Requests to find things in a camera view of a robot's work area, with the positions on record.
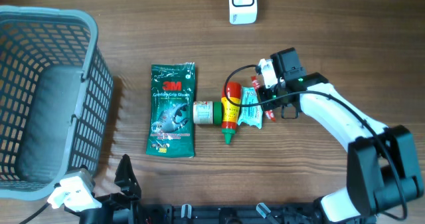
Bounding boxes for red candy stick pack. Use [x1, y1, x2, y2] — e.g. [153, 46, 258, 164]
[251, 76, 276, 122]

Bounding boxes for teal wet wipes pack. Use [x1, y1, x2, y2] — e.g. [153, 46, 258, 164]
[237, 87, 263, 129]

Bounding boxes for red chili sauce bottle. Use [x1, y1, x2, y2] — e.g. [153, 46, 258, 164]
[221, 82, 242, 145]

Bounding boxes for green 3M gloves package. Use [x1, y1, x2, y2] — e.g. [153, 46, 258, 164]
[146, 62, 196, 158]

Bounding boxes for white jar green lid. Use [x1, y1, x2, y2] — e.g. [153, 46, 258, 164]
[193, 101, 222, 125]

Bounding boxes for white barcode scanner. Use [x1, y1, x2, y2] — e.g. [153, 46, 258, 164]
[228, 0, 258, 25]

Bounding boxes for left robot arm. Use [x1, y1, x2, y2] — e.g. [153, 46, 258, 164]
[78, 154, 143, 224]

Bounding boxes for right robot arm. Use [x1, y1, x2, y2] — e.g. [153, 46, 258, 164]
[256, 48, 424, 223]

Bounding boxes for grey plastic shopping basket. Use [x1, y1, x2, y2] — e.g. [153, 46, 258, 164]
[1, 5, 114, 201]

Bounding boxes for black right camera cable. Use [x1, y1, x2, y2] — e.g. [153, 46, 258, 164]
[223, 64, 408, 221]

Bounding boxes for black camera cable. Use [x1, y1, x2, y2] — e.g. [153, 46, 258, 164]
[20, 202, 51, 224]
[223, 64, 408, 221]

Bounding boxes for black left camera cable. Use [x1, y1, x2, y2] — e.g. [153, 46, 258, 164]
[20, 202, 51, 224]

